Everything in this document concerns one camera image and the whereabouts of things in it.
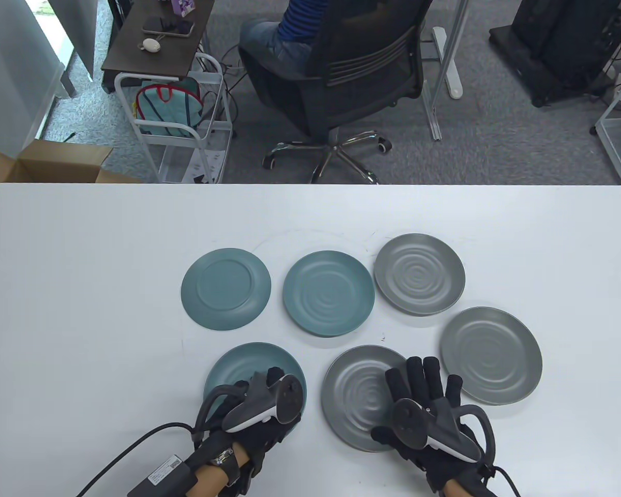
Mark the person's left hand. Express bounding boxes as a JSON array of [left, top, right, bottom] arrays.
[[215, 368, 307, 469]]

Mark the person's right hand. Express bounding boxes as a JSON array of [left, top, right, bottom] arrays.
[[371, 356, 492, 490]]

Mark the grey white handheld controller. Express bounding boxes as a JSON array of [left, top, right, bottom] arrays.
[[392, 398, 496, 464], [194, 374, 307, 441]]

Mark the grey plate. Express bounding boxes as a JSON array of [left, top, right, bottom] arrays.
[[321, 345, 417, 453], [440, 306, 543, 406], [374, 233, 466, 317]]

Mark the teal plate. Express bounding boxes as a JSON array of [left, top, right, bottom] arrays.
[[181, 248, 272, 332], [203, 342, 307, 421], [283, 251, 376, 338]]

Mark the black forearm module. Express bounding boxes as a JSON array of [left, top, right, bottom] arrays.
[[128, 455, 197, 497]]

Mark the person's left forearm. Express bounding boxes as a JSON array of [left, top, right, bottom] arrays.
[[184, 445, 252, 497]]

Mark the person's right forearm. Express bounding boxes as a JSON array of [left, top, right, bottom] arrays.
[[442, 479, 490, 497]]

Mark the white printed sheet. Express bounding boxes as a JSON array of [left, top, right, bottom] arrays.
[[184, 150, 226, 183]]

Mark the white rolling cart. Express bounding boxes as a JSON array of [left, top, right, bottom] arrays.
[[114, 52, 234, 184]]

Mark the black office chair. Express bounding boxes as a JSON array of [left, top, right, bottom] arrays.
[[243, 0, 434, 185]]

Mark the teal bag red trim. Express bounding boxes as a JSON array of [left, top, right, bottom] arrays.
[[135, 78, 203, 138]]

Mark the cardboard box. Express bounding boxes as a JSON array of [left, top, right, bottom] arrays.
[[0, 139, 145, 202]]

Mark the black equipment case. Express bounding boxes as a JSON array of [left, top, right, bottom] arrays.
[[489, 0, 621, 108]]

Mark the dark brown side desk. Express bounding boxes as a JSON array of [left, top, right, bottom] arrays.
[[101, 0, 215, 94]]

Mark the dark smartphone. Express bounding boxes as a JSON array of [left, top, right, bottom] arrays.
[[143, 17, 195, 38]]

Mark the grey partition panel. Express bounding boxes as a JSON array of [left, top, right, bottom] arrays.
[[47, 0, 100, 99]]

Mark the black cable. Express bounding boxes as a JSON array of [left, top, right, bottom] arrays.
[[489, 466, 521, 497], [75, 423, 195, 497]]

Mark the white desk frame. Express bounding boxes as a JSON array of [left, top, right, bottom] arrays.
[[422, 0, 470, 141]]

